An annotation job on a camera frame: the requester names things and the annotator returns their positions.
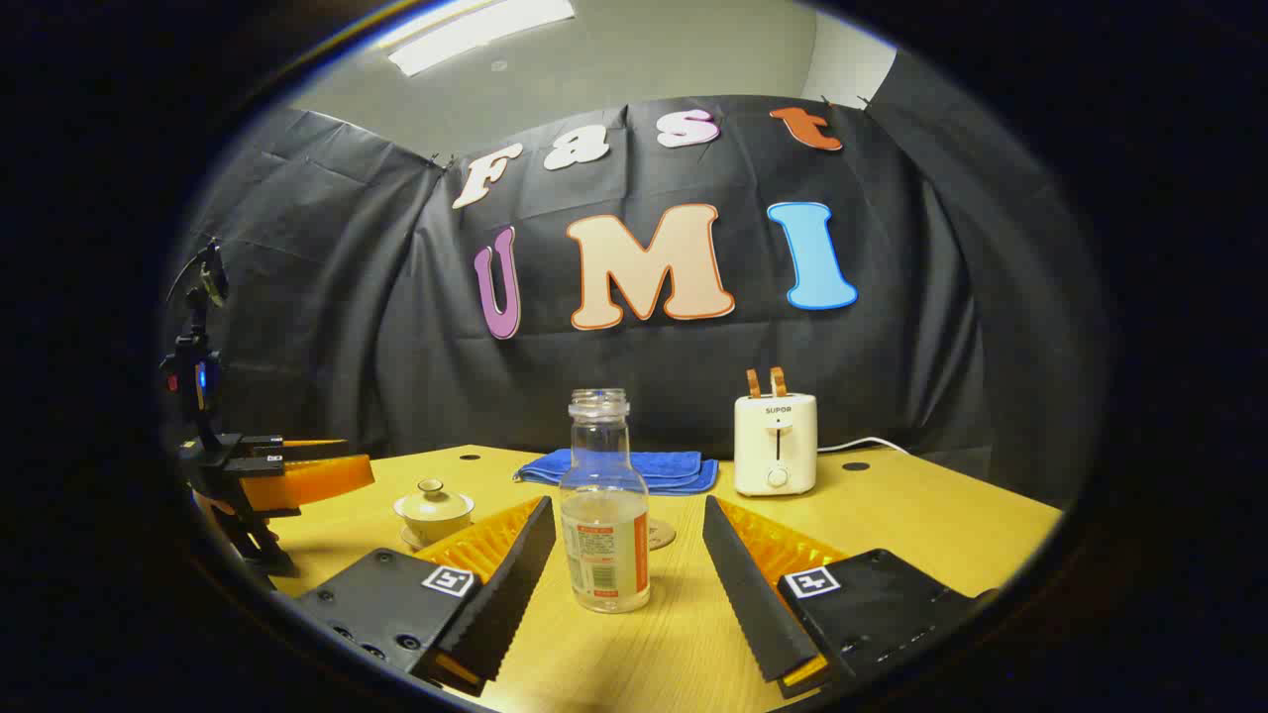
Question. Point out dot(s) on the cream ceramic saucer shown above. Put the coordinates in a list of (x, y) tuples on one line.
[(408, 538)]

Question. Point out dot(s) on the black backdrop cloth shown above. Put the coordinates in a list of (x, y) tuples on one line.
[(347, 297)]

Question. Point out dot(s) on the toast slice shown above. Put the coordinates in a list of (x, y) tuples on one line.
[(753, 383), (779, 382)]

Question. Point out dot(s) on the folded blue towel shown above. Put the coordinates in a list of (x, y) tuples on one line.
[(674, 467)]

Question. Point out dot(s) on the clear plastic water bottle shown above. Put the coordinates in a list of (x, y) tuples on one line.
[(604, 535)]

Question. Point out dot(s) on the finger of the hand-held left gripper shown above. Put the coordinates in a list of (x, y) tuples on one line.
[(267, 451), (317, 482)]

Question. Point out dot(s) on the ceiling light panel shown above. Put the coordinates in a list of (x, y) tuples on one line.
[(475, 30)]

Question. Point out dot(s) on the cream ceramic teacup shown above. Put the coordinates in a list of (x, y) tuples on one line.
[(434, 530)]

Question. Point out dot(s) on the white toaster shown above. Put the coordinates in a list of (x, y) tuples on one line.
[(776, 446)]

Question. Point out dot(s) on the cream teacup lid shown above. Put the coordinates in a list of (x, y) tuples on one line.
[(433, 503)]

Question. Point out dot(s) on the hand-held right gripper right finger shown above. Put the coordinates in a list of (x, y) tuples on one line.
[(748, 594)]

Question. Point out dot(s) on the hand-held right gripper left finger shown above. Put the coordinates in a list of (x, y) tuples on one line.
[(515, 584)]

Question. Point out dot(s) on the round wooden coaster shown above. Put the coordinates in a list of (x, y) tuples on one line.
[(662, 535)]

